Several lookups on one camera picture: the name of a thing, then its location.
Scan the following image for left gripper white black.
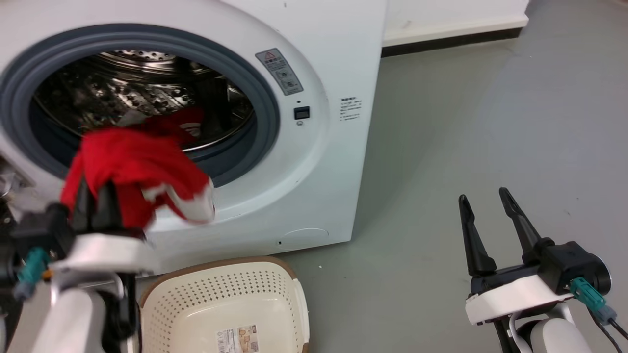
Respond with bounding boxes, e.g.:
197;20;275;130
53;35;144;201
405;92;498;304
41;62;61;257
0;176;160;301

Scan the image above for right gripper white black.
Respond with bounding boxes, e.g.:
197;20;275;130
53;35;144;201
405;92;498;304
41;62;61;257
458;187;612;326

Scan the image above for red and white garment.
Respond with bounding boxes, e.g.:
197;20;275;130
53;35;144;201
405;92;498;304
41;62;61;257
60;106;216;231

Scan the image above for cream perforated laundry basket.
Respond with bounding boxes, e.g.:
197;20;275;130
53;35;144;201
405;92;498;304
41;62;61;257
139;256;311;353

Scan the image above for white front-load washing machine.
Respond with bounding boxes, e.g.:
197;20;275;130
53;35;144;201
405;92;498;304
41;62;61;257
0;0;388;275

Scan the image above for paper label on basket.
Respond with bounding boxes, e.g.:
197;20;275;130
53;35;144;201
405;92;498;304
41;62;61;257
217;325;260;353

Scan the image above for white baseboard ledge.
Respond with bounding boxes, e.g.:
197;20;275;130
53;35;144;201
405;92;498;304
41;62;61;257
382;0;530;58

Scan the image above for grey warning label sticker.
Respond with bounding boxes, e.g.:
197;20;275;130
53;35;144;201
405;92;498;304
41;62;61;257
255;48;304;96

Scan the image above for black cable with teal connector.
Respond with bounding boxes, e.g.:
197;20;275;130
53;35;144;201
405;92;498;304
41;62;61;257
569;277;628;353
12;247;52;301

